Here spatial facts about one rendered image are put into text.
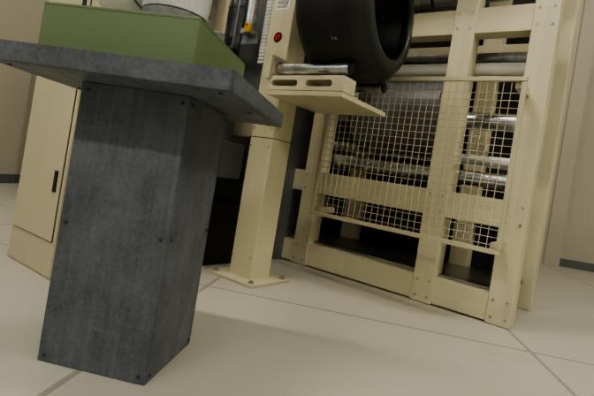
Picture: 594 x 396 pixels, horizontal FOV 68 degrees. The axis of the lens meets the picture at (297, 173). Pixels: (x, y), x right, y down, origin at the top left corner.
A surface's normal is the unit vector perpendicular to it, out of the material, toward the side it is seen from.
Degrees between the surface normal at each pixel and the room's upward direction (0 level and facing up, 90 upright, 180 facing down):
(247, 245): 90
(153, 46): 90
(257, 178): 90
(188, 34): 90
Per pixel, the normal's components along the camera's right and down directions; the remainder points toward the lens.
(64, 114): -0.59, -0.10
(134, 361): -0.14, -0.03
